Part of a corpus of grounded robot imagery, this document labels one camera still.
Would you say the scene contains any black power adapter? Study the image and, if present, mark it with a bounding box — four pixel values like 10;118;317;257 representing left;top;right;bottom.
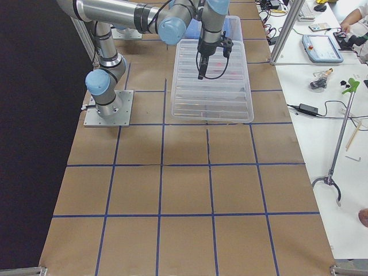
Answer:
298;103;319;117

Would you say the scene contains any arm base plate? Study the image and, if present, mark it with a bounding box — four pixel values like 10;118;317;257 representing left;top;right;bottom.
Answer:
84;90;134;127
111;25;143;40

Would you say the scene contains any wooden chopstick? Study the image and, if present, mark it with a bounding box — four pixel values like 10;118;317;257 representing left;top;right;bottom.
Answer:
345;121;362;151

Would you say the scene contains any green handled reacher grabber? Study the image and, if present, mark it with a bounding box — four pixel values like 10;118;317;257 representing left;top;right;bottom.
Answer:
312;78;360;206

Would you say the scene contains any teach pendant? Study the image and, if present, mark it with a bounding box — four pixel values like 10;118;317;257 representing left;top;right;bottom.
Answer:
301;34;343;63

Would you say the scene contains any allen key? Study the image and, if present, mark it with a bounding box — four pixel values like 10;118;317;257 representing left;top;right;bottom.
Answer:
345;155;361;162

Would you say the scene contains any clear plastic box lid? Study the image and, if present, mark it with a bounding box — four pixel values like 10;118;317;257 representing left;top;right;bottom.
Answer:
171;40;254;123

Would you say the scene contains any clear plastic storage box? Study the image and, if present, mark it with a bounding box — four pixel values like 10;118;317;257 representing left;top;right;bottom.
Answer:
183;16;243;41

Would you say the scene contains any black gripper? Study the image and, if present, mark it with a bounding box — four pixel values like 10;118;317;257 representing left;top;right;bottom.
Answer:
197;37;233;79

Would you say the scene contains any aluminium frame post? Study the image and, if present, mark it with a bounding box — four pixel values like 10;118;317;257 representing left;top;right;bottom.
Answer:
270;0;305;66

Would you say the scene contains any person hand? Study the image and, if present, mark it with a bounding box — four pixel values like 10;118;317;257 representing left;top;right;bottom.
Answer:
340;22;350;33

